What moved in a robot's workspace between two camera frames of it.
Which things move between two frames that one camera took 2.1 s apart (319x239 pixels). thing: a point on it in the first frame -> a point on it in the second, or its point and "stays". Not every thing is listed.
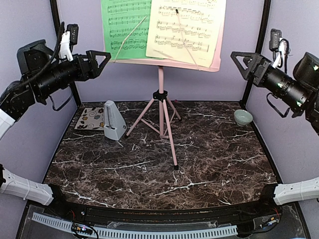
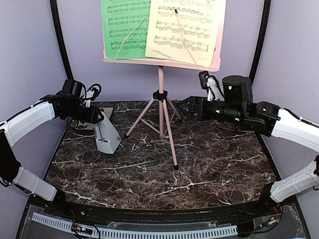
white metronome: [114, 124] -> [107, 138]
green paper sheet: [125, 25] stays
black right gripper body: [294, 93] -> [230, 112]
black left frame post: [56, 10] stays
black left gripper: [93, 70] -> [92, 116]
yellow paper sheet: [186, 30] stays
